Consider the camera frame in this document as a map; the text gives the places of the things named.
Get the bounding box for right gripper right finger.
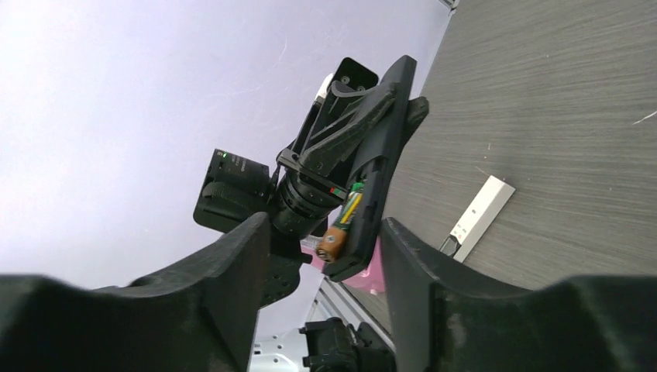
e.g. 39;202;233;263
380;218;656;371

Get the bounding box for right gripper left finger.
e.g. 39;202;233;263
1;212;270;371

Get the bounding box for white silver prism bar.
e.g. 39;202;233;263
439;176;516;263

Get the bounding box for pink metronome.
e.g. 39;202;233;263
301;236;385;295

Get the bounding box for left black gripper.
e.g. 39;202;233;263
276;77;429;193

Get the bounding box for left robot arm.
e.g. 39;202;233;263
193;73;428;306

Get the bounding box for black remote control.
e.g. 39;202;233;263
322;55;417;283

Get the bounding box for green orange battery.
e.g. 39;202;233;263
315;181;365;264

